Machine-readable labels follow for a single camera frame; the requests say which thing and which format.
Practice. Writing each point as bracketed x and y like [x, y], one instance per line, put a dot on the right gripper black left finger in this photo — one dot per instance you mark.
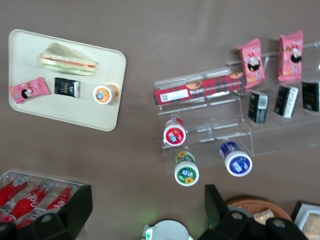
[77, 202]

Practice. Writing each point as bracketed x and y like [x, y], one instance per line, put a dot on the dark brown wicker basket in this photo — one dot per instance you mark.
[280, 210]

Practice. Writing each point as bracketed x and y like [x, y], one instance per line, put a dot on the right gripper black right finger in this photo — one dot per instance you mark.
[212, 202]

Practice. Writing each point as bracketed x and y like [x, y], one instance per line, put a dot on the black snack packet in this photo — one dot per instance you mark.
[65, 87]
[257, 107]
[286, 101]
[311, 95]

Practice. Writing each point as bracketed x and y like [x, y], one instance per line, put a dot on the clear bag of crackers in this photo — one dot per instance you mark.
[315, 225]
[262, 216]

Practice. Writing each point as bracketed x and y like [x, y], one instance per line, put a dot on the white rectangular snack tray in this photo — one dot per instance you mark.
[303, 212]

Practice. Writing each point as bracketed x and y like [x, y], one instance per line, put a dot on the blue gum jar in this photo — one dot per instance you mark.
[237, 163]

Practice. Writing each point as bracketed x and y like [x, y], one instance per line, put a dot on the triangle sandwich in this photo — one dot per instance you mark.
[67, 61]

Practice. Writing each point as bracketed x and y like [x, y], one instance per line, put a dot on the beige plastic tray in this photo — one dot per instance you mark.
[62, 112]

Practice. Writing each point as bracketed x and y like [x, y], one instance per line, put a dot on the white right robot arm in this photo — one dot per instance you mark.
[167, 230]

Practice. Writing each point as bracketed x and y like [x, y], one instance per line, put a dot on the clear acrylic stepped stand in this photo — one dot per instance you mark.
[225, 125]

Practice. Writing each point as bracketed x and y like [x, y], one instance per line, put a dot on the red tartan shortbread box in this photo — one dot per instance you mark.
[200, 90]

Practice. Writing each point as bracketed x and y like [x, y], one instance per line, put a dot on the red cola bottle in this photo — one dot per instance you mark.
[30, 200]
[11, 191]
[62, 197]
[7, 218]
[26, 222]

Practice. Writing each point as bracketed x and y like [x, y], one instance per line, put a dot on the green gum jar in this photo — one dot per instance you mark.
[186, 175]

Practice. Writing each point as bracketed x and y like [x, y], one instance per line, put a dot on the pink cartoon snack packet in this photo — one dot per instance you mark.
[291, 55]
[251, 62]
[30, 90]

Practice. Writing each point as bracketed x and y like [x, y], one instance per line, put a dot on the clear acrylic bottle rack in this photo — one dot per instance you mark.
[56, 182]

